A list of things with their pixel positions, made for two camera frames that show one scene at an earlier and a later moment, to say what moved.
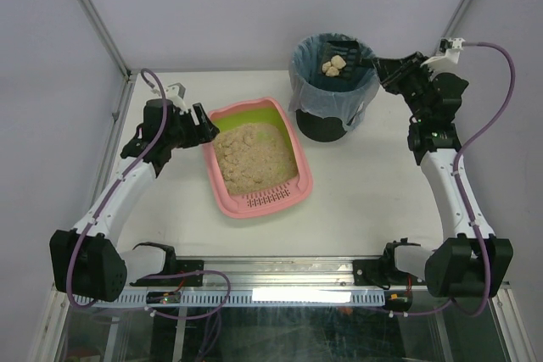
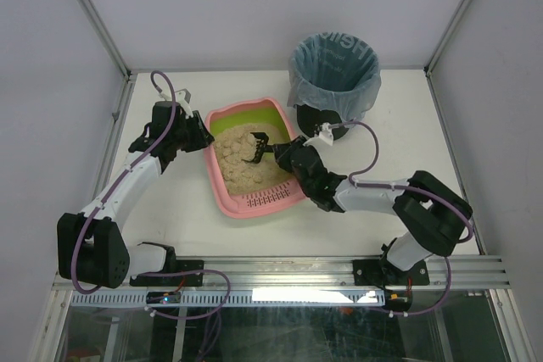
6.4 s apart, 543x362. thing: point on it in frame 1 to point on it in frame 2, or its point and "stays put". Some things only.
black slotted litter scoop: x=350 y=50 to x=261 y=140
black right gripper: x=391 y=78 to x=291 y=152
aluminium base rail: x=285 y=272 stays put
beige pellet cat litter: x=250 y=158 stays put
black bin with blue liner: x=325 y=108 stays put
